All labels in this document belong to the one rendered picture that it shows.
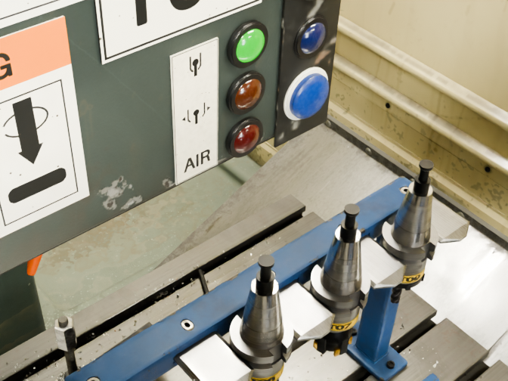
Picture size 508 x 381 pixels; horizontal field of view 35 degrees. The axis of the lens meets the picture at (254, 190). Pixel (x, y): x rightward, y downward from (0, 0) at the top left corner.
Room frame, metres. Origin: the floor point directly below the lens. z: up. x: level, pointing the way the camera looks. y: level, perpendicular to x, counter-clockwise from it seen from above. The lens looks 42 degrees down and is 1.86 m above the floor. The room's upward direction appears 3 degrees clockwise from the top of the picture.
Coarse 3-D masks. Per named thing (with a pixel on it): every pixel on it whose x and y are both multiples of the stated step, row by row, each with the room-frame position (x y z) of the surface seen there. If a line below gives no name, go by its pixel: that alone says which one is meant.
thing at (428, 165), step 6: (420, 162) 0.65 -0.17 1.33; (426, 162) 0.65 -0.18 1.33; (420, 168) 0.64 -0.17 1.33; (426, 168) 0.64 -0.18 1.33; (432, 168) 0.64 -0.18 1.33; (420, 174) 0.64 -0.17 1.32; (426, 174) 0.64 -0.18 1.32; (414, 180) 0.64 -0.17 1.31; (420, 180) 0.64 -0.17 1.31; (426, 180) 0.64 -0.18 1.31; (414, 186) 0.64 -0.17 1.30; (420, 186) 0.64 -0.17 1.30; (426, 186) 0.64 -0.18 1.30; (420, 192) 0.64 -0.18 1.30; (426, 192) 0.64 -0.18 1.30
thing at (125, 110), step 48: (96, 48) 0.32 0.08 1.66; (144, 48) 0.33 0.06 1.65; (96, 96) 0.31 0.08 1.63; (144, 96) 0.33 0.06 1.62; (96, 144) 0.31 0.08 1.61; (144, 144) 0.33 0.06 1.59; (96, 192) 0.31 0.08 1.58; (144, 192) 0.33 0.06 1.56; (0, 240) 0.27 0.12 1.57; (48, 240) 0.29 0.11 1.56
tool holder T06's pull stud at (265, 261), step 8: (264, 256) 0.50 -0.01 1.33; (272, 256) 0.50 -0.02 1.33; (264, 264) 0.49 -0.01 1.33; (272, 264) 0.49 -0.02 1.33; (264, 272) 0.49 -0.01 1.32; (272, 272) 0.50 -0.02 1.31; (256, 280) 0.49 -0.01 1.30; (264, 280) 0.49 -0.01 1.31; (272, 280) 0.49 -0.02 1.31; (256, 288) 0.49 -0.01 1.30; (264, 288) 0.49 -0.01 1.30; (272, 288) 0.49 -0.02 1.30
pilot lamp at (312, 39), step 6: (318, 24) 0.41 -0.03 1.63; (306, 30) 0.40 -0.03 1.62; (312, 30) 0.40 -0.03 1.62; (318, 30) 0.40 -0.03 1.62; (324, 30) 0.41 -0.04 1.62; (306, 36) 0.40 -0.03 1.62; (312, 36) 0.40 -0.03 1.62; (318, 36) 0.40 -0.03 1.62; (324, 36) 0.41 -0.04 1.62; (306, 42) 0.40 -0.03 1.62; (312, 42) 0.40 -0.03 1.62; (318, 42) 0.40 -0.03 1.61; (306, 48) 0.40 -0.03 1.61; (312, 48) 0.40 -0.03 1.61
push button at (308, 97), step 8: (304, 80) 0.40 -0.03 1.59; (312, 80) 0.40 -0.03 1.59; (320, 80) 0.41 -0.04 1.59; (296, 88) 0.40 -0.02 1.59; (304, 88) 0.40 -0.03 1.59; (312, 88) 0.40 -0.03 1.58; (320, 88) 0.40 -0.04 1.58; (328, 88) 0.41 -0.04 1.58; (296, 96) 0.39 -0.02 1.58; (304, 96) 0.40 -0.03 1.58; (312, 96) 0.40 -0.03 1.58; (320, 96) 0.41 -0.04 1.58; (296, 104) 0.39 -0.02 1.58; (304, 104) 0.40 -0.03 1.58; (312, 104) 0.40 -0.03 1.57; (320, 104) 0.41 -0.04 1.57; (296, 112) 0.39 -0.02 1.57; (304, 112) 0.40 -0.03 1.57; (312, 112) 0.40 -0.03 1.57
